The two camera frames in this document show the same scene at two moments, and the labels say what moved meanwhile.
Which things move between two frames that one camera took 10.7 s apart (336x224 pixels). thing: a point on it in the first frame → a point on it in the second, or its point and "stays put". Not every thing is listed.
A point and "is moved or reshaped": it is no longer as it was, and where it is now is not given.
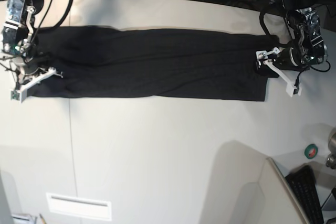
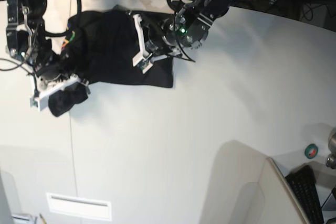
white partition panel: x=281 y=205 stays put
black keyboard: x=303 y=183 stays put
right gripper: x=289 y=58 → x=165 y=36
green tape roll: x=311 y=151 stays put
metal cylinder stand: x=331 y=161 stays put
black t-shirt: x=97 y=62 is moved or reshaped
